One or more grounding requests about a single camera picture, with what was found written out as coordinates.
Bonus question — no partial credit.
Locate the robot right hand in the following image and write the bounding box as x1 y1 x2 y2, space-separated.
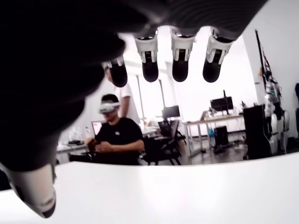
0 0 268 219

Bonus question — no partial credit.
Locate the black monitor on arm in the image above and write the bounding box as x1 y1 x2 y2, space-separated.
210 90 234 115

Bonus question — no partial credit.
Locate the white VR headset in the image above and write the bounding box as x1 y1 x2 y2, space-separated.
98 102 121 115

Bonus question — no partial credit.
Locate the standing person white shirt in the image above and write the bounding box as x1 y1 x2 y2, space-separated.
106 67 141 126

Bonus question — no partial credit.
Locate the seated person black shirt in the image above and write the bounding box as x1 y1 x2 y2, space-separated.
85 93 145 166

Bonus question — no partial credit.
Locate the black desk monitor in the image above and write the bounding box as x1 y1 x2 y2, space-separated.
162 105 180 119

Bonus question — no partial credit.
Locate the wooden top desk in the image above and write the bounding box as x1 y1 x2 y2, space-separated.
182 113 246 157

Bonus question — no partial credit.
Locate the black computer tower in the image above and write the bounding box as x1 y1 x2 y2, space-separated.
214 126 228 147

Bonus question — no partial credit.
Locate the black cabinet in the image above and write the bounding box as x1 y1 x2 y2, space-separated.
242 105 273 159

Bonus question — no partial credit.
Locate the white humanoid robot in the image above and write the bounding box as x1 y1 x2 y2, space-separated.
263 67 290 154

